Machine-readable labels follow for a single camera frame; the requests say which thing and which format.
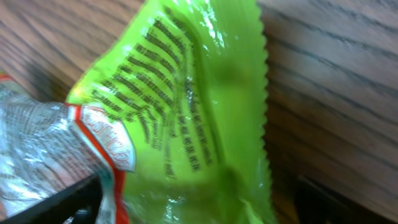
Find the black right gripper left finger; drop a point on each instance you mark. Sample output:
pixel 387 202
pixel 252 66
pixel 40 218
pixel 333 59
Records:
pixel 80 202

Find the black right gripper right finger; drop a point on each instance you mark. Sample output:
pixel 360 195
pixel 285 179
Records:
pixel 317 204

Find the green Haribo gummy bag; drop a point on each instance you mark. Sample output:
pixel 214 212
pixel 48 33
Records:
pixel 171 119

